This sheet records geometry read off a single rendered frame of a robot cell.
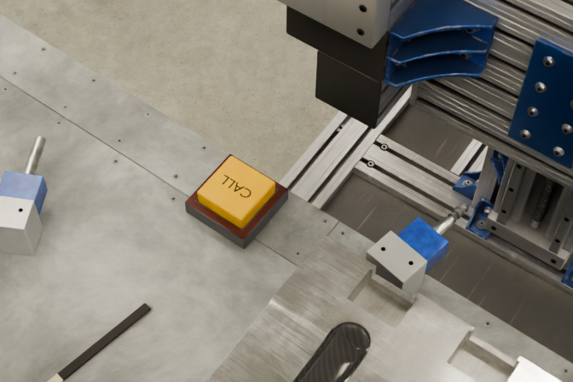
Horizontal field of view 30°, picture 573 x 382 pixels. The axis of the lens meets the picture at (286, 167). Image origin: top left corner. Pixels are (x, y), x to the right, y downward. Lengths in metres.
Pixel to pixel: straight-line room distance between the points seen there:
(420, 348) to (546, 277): 0.86
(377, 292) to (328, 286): 0.06
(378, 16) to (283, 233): 0.25
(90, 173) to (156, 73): 1.14
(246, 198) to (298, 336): 0.20
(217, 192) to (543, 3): 0.40
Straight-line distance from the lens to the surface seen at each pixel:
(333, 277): 1.01
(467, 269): 1.83
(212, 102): 2.26
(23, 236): 1.12
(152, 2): 2.46
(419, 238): 1.10
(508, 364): 1.01
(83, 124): 1.24
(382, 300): 1.03
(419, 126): 1.98
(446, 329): 1.00
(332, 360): 0.98
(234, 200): 1.12
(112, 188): 1.18
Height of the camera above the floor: 1.77
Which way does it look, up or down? 55 degrees down
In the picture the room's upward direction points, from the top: 1 degrees clockwise
